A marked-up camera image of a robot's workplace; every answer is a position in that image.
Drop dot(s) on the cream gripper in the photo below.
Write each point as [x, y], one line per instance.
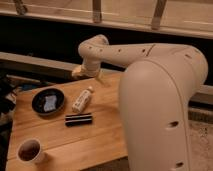
[77, 72]

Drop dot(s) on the wooden table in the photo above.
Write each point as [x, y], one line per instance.
[70, 148]

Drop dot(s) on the middle wooden railing post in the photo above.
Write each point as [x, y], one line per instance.
[96, 11]

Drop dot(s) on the black bowl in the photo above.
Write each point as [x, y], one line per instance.
[38, 101]

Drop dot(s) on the white bottle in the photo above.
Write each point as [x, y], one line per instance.
[82, 100]

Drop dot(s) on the wooden railing post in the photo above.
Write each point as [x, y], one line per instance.
[21, 9]
[96, 11]
[158, 13]

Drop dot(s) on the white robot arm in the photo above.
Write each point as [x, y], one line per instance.
[154, 92]

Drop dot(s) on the left wooden railing post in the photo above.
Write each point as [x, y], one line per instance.
[21, 9]

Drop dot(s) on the right wooden railing post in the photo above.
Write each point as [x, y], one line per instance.
[158, 13]

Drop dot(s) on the pale cloth in bowl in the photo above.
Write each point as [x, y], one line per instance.
[50, 103]

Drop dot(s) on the black rectangular box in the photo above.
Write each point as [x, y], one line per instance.
[78, 119]

